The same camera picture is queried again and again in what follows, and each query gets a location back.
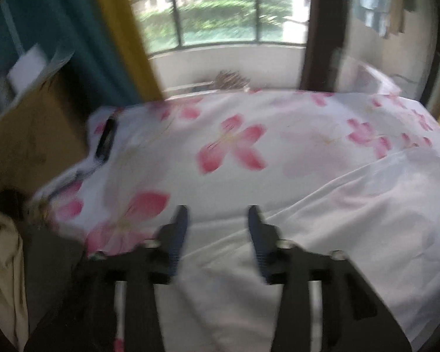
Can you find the beige pillow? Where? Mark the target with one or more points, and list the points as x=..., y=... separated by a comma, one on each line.
x=3, y=264

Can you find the brown dried plant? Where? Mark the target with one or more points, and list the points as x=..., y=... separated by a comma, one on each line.
x=229, y=80

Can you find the white garment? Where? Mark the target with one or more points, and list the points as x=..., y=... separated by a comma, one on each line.
x=352, y=227

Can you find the black phone on bed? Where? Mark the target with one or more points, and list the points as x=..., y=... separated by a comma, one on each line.
x=106, y=141

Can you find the balcony railing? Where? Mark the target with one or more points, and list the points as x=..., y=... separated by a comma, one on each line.
x=220, y=18

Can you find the teal curtain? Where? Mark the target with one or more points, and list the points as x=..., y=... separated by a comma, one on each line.
x=77, y=25

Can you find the black sliding door post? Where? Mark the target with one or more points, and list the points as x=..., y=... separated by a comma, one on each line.
x=326, y=25

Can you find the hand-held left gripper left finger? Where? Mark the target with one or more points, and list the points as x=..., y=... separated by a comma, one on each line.
x=178, y=238

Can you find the floral bed sheet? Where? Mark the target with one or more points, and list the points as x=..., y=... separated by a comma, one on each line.
x=234, y=143

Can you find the black door side frame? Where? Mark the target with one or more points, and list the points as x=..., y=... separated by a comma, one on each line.
x=435, y=51

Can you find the dark grey cloth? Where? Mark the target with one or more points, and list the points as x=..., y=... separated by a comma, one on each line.
x=49, y=264

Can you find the cardboard box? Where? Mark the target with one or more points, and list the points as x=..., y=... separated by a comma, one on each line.
x=29, y=135

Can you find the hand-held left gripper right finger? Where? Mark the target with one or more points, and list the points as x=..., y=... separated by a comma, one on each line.
x=256, y=242

